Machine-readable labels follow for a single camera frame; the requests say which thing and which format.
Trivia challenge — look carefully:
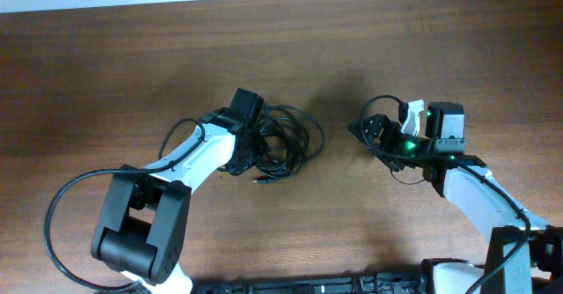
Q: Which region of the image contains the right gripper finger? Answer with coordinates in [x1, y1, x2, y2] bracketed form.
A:
[362, 114, 390, 143]
[347, 121, 369, 145]

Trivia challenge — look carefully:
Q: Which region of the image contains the black usb cable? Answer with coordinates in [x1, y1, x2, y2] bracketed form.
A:
[250, 103, 326, 185]

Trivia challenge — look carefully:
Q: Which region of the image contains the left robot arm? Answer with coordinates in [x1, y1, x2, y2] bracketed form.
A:
[91, 89, 265, 293]

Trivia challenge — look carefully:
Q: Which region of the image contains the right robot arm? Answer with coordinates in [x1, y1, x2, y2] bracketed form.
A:
[347, 100, 562, 293]

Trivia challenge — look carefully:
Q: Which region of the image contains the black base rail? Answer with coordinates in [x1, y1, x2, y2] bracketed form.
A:
[191, 267, 434, 294]

